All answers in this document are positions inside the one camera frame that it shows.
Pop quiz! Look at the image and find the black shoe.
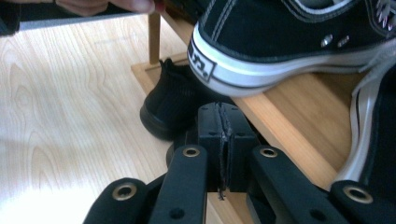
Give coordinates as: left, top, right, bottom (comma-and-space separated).
139, 57, 237, 142

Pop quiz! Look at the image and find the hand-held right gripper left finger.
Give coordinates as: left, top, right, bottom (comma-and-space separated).
196, 102, 226, 193

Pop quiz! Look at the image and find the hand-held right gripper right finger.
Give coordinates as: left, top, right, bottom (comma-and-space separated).
223, 102, 262, 193

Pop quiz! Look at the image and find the wooden shoe rack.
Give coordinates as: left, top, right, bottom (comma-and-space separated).
130, 0, 368, 224

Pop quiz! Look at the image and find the black white canvas sneaker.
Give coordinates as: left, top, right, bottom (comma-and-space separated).
334, 46, 396, 190
186, 0, 396, 98

